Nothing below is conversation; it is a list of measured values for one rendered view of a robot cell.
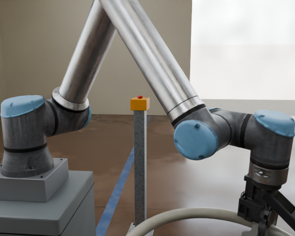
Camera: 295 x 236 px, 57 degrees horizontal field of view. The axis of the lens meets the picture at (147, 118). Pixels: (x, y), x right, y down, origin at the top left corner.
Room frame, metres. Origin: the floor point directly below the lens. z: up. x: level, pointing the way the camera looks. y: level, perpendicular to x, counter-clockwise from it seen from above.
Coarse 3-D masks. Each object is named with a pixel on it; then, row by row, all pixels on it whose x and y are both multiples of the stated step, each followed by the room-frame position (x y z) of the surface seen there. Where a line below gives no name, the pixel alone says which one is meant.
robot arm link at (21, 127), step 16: (16, 96) 1.04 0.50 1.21; (32, 96) 1.03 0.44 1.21; (16, 112) 0.92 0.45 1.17; (32, 112) 0.94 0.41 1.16; (48, 112) 1.00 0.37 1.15; (16, 128) 0.92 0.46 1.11; (32, 128) 0.94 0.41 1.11; (48, 128) 0.99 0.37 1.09; (16, 144) 0.92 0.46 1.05; (32, 144) 0.94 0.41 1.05
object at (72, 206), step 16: (80, 176) 1.11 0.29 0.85; (64, 192) 0.96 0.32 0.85; (80, 192) 0.99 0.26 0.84; (0, 208) 0.85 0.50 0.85; (16, 208) 0.85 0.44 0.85; (32, 208) 0.85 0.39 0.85; (48, 208) 0.85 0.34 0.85; (64, 208) 0.85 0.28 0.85; (80, 208) 0.98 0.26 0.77; (0, 224) 0.80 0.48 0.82; (16, 224) 0.79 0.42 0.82; (32, 224) 0.79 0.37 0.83; (48, 224) 0.78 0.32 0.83; (64, 224) 0.82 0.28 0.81; (80, 224) 0.97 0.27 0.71
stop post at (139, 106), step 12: (132, 108) 1.91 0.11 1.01; (144, 108) 1.89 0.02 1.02; (144, 120) 1.92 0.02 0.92; (144, 132) 1.92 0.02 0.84; (144, 144) 1.92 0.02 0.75; (144, 156) 1.91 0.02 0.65; (144, 168) 1.91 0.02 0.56; (144, 180) 1.91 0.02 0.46; (144, 192) 1.91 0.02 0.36; (144, 204) 1.91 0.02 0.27; (144, 216) 1.91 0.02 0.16; (132, 228) 1.99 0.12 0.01
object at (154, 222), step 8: (184, 208) 0.70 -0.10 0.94; (192, 208) 0.70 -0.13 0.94; (200, 208) 0.70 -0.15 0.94; (208, 208) 0.70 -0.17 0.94; (216, 208) 0.70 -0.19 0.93; (160, 216) 0.66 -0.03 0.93; (168, 216) 0.66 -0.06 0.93; (176, 216) 0.67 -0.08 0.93; (184, 216) 0.68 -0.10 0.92; (192, 216) 0.68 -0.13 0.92; (200, 216) 0.69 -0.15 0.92; (208, 216) 0.69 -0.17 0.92; (216, 216) 0.68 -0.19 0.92; (224, 216) 0.68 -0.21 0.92; (232, 216) 0.67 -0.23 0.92; (144, 224) 0.62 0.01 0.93; (152, 224) 0.63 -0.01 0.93; (160, 224) 0.65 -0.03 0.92; (248, 224) 0.65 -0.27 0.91; (272, 224) 0.64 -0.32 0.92; (136, 232) 0.60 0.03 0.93; (144, 232) 0.61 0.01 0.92; (272, 232) 0.62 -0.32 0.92; (280, 232) 0.61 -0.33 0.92
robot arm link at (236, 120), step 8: (216, 112) 0.67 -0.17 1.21; (224, 112) 0.68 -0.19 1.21; (232, 112) 0.69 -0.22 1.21; (240, 112) 0.68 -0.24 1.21; (232, 120) 0.65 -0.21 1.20; (240, 120) 0.65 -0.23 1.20; (232, 128) 0.63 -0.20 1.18; (240, 128) 0.64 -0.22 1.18; (232, 136) 0.63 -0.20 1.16; (240, 136) 0.64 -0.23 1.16; (232, 144) 0.66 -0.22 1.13; (240, 144) 0.65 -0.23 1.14
